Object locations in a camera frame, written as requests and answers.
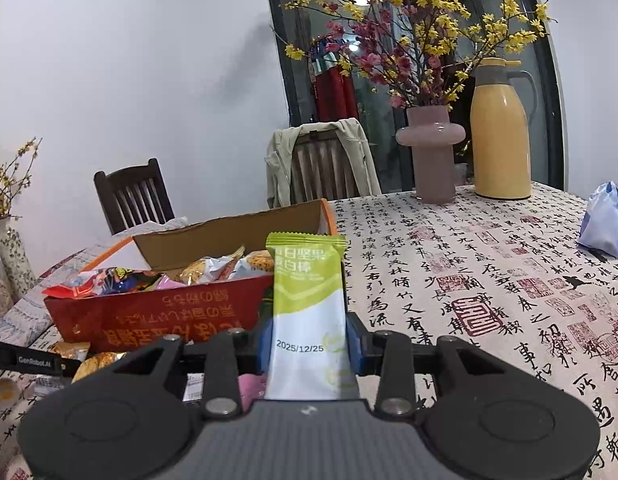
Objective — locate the red orange cartoon snack packet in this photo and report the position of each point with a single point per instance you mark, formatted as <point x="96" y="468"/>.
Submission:
<point x="104" y="280"/>

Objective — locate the chair with beige jacket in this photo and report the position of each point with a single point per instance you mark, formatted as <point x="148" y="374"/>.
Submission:
<point x="281" y="160"/>

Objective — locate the yellow white small packet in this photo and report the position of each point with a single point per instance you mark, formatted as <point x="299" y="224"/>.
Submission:
<point x="1" y="390"/>

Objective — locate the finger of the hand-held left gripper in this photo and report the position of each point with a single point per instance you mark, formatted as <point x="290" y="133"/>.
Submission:
<point x="68" y="367"/>

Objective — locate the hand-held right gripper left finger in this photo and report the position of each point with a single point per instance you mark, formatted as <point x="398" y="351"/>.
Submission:
<point x="265" y="347"/>

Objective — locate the brown slatted wooden chair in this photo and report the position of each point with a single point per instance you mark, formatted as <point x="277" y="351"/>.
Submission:
<point x="314" y="165"/>

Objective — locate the dark wooden chair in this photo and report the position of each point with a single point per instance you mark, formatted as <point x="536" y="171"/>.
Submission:
<point x="129" y="175"/>

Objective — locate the orange pumpkin print cardboard box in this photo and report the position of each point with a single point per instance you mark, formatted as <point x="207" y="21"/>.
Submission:
<point x="164" y="315"/>

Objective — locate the red hanging garment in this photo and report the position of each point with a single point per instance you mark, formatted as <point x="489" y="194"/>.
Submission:
<point x="334" y="95"/>

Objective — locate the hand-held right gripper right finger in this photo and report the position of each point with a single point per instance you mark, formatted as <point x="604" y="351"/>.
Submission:
<point x="353" y="350"/>

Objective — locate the blue white plastic bag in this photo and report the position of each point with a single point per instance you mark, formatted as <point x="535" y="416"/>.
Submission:
<point x="601" y="220"/>

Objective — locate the yellow cookie packet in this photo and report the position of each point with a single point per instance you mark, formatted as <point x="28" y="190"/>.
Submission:
<point x="256" y="260"/>
<point x="96" y="362"/>
<point x="204" y="270"/>

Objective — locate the plain orange snack packet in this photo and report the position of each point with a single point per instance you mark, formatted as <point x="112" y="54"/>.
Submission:
<point x="69" y="350"/>

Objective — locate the pink vase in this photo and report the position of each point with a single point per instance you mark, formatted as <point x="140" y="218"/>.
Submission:
<point x="431" y="160"/>

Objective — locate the dark framed glass door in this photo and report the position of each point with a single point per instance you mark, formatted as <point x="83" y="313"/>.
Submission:
<point x="549" y="135"/>

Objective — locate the silver snack packet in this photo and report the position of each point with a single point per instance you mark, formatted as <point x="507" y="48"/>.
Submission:
<point x="49" y="385"/>
<point x="194" y="390"/>

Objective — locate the small patterned vase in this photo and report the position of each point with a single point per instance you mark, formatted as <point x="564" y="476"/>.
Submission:
<point x="14" y="260"/>

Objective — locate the green white snack bar packet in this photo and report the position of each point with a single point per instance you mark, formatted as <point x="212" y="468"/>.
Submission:
<point x="304" y="310"/>

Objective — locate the thin yellow flower branches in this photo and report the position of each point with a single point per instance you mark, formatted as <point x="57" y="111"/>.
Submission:
<point x="9" y="180"/>

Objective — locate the pink snack packet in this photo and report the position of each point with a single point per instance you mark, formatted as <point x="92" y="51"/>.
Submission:
<point x="251" y="390"/>

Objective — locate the yellow thermos jug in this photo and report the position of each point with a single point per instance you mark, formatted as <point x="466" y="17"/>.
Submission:
<point x="499" y="145"/>

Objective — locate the yellow and red flower bouquet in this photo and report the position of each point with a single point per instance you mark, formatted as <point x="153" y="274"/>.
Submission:
<point x="419" y="25"/>

